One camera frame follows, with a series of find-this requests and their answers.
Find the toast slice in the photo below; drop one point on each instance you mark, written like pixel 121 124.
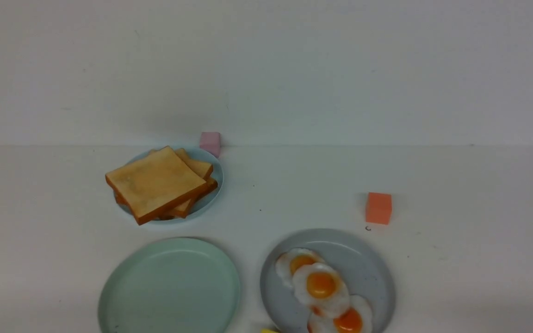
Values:
pixel 155 184
pixel 184 209
pixel 199 167

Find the fried egg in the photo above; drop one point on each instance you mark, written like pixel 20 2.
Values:
pixel 358 319
pixel 289 262
pixel 321 289

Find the light blue bread plate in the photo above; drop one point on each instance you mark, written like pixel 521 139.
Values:
pixel 217 174

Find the pink foam cube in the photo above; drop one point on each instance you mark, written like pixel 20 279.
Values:
pixel 210 141

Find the orange foam cube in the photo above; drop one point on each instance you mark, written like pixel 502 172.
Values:
pixel 379 208

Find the grey egg plate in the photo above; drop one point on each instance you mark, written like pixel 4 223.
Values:
pixel 361 267

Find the mint green plate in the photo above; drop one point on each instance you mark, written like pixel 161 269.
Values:
pixel 176 285

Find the yellow object at edge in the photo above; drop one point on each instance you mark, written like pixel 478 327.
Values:
pixel 269 330

